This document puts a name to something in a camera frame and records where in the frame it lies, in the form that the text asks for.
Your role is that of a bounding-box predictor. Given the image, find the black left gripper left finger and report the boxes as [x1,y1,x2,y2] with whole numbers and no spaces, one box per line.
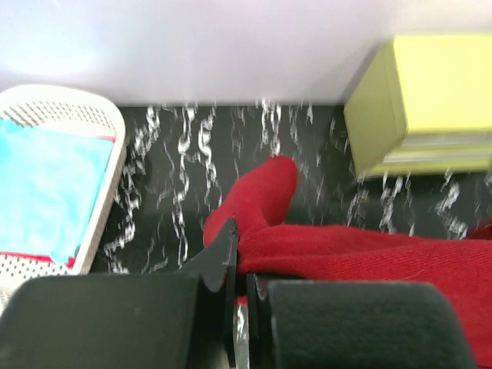
[1,219,238,368]

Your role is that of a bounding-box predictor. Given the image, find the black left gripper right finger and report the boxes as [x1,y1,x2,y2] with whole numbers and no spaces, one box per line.
[246,274,477,368]

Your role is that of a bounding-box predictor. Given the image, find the red t shirt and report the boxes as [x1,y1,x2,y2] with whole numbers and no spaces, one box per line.
[203,156,491,367]

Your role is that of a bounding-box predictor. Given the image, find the teal folded t shirt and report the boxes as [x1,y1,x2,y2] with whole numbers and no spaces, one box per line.
[0,118,115,265]

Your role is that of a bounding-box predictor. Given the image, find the white plastic laundry basket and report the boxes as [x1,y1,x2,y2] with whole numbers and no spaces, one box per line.
[1,85,126,305]

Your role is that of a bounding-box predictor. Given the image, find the yellow green drawer cabinet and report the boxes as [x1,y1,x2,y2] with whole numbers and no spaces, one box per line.
[344,33,491,178]

